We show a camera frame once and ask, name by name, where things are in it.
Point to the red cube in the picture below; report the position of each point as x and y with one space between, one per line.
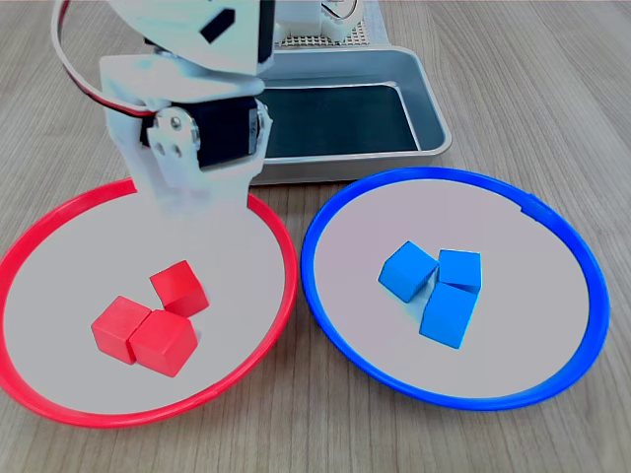
116 327
162 342
177 288

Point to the black mat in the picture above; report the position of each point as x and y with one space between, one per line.
335 123

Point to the red-rimmed white plate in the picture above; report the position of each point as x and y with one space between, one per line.
74 256

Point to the pale perforated plate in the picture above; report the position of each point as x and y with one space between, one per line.
377 37

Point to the blue cube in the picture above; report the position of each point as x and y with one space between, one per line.
447 315
459 270
408 270

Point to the steel tray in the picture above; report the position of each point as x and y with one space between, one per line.
424 98

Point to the blue-rimmed white plate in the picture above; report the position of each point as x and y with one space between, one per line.
517 305

